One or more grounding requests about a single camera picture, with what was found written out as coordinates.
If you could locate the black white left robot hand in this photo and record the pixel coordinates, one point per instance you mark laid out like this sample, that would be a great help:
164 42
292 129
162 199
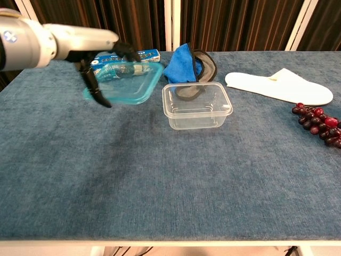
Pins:
80 38

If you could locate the teal container lid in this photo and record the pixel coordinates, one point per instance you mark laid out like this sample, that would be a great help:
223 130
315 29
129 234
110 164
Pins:
128 88

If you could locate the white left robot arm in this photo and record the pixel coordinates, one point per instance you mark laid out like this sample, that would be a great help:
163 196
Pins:
24 42

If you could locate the blue snack package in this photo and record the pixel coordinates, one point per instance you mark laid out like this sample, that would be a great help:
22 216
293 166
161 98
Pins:
149 54

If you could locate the clear plastic container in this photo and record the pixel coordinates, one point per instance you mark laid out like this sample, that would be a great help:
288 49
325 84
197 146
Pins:
197 112

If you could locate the blue grey cloth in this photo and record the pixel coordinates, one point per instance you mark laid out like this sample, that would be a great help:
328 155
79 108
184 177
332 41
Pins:
181 66

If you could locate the dark brown curtain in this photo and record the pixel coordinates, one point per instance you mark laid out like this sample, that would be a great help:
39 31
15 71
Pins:
226 24

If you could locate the blue table mat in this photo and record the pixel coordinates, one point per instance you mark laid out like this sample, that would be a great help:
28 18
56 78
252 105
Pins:
170 173

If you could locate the white slipper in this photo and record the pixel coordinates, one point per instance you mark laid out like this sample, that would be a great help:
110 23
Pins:
279 85

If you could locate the dark red grape bunch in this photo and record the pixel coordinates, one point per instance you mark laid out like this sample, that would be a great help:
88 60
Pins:
317 122

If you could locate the white frame post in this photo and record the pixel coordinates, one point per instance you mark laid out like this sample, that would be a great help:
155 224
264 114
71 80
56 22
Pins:
26 6
301 24
172 24

